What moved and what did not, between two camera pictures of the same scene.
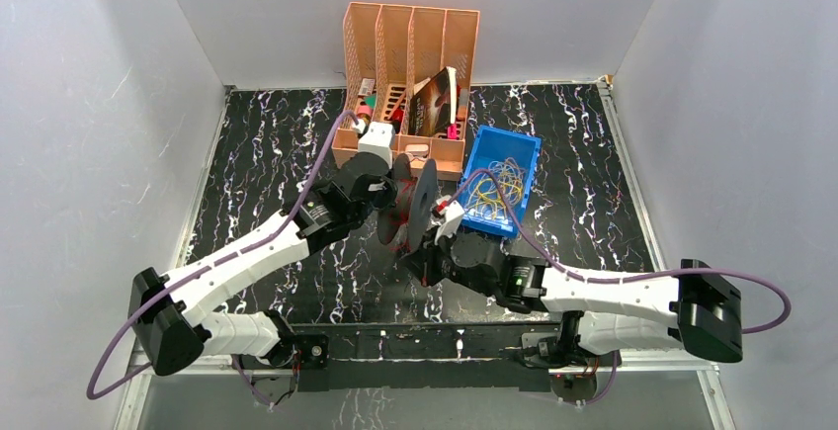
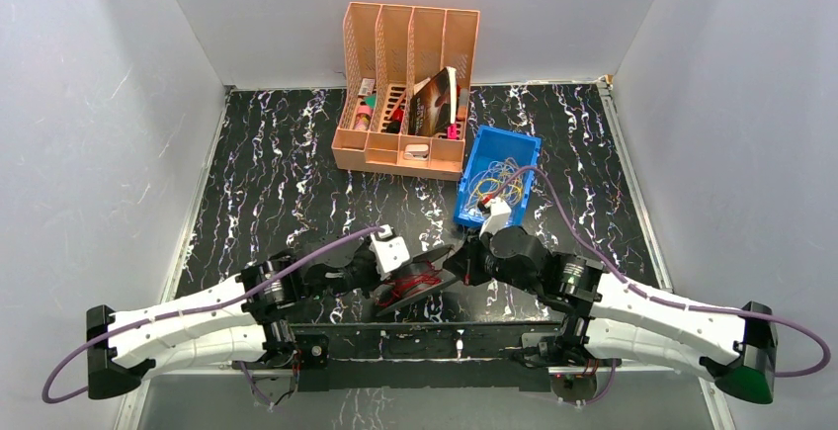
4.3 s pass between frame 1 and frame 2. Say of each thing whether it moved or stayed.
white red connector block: moved
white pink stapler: stayed
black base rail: stayed
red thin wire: moved
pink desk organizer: stayed
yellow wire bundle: stayed
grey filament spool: moved
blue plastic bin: stayed
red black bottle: stayed
